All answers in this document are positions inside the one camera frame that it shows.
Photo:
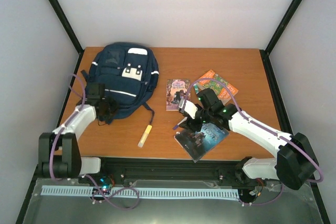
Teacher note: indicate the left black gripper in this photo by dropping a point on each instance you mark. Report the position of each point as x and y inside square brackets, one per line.
[108, 117]

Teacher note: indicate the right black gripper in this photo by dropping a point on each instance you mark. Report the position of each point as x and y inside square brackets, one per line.
[191, 125]

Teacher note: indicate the dark blue Wuthering Heights book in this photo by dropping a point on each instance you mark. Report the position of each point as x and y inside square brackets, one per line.
[198, 144]

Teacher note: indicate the navy blue backpack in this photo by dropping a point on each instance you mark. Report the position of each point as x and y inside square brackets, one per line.
[130, 73]

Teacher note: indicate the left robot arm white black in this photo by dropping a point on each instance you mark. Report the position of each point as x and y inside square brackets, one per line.
[58, 151]

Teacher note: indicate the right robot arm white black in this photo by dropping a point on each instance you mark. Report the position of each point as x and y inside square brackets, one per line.
[257, 132]

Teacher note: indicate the purple capped marker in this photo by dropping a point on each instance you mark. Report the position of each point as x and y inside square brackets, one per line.
[177, 126]

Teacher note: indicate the orange green paperback book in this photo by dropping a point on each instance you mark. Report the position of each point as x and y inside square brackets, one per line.
[220, 91]

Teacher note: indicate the pink paperback book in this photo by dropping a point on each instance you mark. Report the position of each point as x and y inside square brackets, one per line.
[175, 91]

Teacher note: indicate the yellow highlighter pen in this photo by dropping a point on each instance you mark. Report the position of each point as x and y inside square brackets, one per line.
[145, 136]

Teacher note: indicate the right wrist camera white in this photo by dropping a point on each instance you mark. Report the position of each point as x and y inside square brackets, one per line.
[188, 107]

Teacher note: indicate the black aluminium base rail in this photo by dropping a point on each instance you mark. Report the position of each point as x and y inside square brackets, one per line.
[126, 170]

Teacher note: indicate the right black frame post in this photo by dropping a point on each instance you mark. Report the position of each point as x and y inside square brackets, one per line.
[291, 10]

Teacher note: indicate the black frame post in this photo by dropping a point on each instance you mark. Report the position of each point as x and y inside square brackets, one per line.
[55, 4]
[291, 10]

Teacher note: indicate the light blue cable duct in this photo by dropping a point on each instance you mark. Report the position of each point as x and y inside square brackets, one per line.
[142, 193]

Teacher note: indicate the left black frame post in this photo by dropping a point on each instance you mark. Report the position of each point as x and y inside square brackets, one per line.
[55, 4]

